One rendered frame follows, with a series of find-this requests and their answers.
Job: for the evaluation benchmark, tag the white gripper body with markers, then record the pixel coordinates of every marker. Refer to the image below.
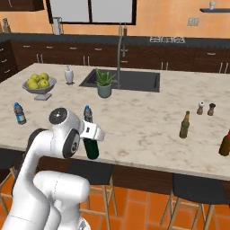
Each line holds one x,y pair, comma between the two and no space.
97,134

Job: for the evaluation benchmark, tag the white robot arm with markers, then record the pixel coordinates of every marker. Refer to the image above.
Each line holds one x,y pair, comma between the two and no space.
45,191

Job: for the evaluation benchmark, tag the blue-capped plastic water bottle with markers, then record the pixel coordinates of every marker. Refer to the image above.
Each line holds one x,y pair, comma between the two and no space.
87,113
20,115

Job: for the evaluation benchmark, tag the black-seat wooden stool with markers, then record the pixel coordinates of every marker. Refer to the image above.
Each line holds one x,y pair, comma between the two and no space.
95,173
4,196
197,188

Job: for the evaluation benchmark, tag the green plant in grey pot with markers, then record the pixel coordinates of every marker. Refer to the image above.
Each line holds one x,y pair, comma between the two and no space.
104,86

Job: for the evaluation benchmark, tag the dark wooden island front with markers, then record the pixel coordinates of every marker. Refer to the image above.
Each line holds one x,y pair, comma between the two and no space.
140,179

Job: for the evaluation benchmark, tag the white mortar with pestle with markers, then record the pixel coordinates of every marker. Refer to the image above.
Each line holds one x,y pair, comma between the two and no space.
69,76

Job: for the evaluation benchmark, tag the dark sink basin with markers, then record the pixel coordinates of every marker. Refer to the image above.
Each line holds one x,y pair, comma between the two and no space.
134,81

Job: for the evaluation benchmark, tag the grey fruit bowl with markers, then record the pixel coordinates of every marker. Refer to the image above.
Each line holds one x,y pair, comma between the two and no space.
40,91

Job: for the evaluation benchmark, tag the yellow-green apple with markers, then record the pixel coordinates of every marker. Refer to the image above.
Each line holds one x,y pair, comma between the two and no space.
35,77
30,81
44,84
33,86
44,75

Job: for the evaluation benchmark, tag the grey tall tap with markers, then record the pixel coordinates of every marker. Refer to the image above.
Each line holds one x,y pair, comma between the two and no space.
119,60

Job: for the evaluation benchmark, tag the dark wooden cupboard run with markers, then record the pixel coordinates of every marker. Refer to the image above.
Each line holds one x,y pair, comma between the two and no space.
104,55

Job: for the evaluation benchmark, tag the olive green glass bottle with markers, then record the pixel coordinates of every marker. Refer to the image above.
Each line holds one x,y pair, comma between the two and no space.
184,127

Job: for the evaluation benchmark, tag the white-topped salt shaker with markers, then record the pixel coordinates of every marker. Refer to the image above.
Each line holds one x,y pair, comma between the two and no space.
200,109

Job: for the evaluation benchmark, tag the green condiment bottle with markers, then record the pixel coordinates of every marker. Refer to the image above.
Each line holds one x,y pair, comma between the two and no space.
120,30

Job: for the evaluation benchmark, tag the brown condiment bottle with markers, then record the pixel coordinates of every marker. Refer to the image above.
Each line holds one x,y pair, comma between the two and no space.
125,30

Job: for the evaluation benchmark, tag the white kettle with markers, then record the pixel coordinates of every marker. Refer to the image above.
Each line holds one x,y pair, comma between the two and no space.
57,26

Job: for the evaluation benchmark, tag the dark-topped pepper shaker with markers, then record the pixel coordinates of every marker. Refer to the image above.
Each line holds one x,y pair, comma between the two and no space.
211,110

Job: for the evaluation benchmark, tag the grey hob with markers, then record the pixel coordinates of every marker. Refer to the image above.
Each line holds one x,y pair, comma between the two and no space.
166,39

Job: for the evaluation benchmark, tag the black-framed window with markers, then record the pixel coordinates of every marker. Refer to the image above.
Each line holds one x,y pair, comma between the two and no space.
90,10

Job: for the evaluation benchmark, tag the brown red-capped glass bottle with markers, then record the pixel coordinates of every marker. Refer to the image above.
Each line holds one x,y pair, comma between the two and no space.
224,145

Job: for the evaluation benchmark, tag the wooden knife block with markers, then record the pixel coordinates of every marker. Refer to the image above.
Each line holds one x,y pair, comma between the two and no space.
6,26

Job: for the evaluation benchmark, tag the white cup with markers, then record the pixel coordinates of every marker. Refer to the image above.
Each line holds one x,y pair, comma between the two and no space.
212,5

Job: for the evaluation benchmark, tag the grey wall socket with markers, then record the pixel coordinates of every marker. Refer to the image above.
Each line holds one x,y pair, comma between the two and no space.
193,22

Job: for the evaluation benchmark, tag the dark wooden wall cupboard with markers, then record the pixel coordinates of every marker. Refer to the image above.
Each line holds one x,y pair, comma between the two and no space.
21,4

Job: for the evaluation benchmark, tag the dark wall shelf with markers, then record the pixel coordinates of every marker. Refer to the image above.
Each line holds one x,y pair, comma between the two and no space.
215,10

